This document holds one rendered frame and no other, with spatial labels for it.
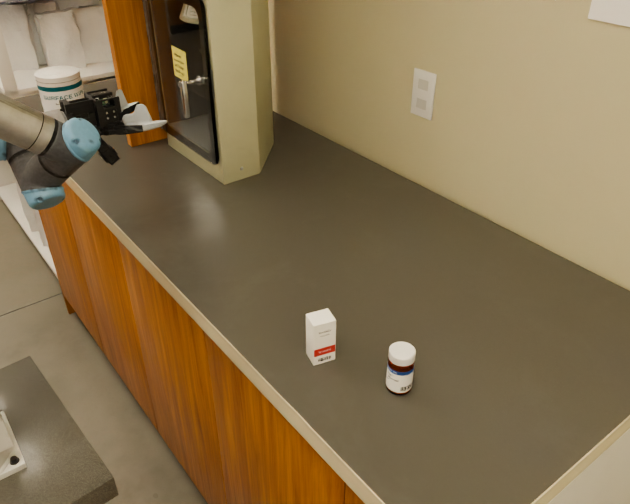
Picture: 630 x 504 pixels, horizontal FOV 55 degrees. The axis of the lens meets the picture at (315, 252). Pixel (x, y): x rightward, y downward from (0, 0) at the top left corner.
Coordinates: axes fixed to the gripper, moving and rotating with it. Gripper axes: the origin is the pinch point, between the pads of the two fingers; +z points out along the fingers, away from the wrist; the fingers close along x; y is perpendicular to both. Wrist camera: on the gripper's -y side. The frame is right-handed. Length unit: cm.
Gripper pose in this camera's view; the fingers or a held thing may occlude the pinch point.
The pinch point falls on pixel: (153, 114)
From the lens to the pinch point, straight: 149.3
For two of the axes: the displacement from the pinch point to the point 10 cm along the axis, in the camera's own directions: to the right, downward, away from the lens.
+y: 0.0, -8.3, -5.5
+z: 7.9, -3.4, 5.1
